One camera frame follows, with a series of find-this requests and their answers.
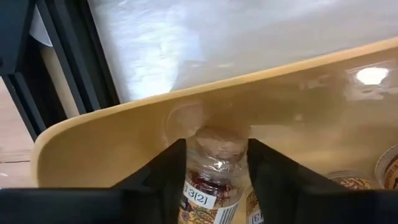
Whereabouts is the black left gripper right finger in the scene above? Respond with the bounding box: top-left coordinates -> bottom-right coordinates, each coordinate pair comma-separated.
248,138 -> 398,224

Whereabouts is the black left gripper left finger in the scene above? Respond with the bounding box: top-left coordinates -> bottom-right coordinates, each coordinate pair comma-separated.
0,139 -> 187,224

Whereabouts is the yellow plastic bin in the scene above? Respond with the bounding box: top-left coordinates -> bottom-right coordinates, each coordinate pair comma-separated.
30,36 -> 398,224

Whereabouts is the black aluminium table frame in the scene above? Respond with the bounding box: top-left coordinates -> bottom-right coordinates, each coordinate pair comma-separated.
0,0 -> 121,141

